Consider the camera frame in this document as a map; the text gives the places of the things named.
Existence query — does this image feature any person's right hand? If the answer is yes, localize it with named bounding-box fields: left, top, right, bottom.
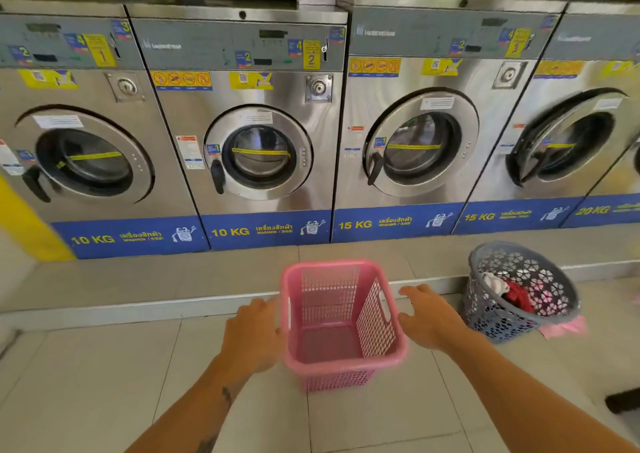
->
left=397, top=284, right=470, bottom=354

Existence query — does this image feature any person's left hand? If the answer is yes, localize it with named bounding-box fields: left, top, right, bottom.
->
left=219, top=297, right=284, bottom=375

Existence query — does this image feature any person's right forearm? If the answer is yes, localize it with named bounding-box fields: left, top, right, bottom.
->
left=442, top=335, right=640, bottom=453

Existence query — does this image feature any person's left forearm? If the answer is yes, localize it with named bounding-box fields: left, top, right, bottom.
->
left=124, top=365, right=251, bottom=453

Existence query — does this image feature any pink plastic laundry basket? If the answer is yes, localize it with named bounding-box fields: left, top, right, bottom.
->
left=280, top=260, right=408, bottom=393

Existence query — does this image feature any white garment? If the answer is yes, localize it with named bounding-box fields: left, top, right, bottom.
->
left=481, top=272, right=511, bottom=296

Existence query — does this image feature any red garment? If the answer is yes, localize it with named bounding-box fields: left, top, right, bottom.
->
left=501, top=280, right=537, bottom=314

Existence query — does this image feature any grey round laundry basket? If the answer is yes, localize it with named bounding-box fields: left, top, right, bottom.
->
left=461, top=241, right=582, bottom=344

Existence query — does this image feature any round steel washer door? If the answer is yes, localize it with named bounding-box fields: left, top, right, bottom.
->
left=204, top=105, right=315, bottom=202
left=362, top=90, right=481, bottom=200
left=506, top=88, right=629, bottom=187
left=15, top=107, right=156, bottom=206

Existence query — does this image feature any pink cloth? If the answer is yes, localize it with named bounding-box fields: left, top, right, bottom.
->
left=539, top=315, right=587, bottom=340

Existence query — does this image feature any steel front-load washing machine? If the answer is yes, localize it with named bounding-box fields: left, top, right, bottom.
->
left=560, top=133, right=640, bottom=229
left=125, top=4, right=349, bottom=252
left=331, top=0, right=568, bottom=244
left=452, top=2, right=640, bottom=236
left=0, top=0, right=211, bottom=261

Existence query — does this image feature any black furniture base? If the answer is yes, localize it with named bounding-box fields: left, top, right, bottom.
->
left=605, top=388, right=640, bottom=415

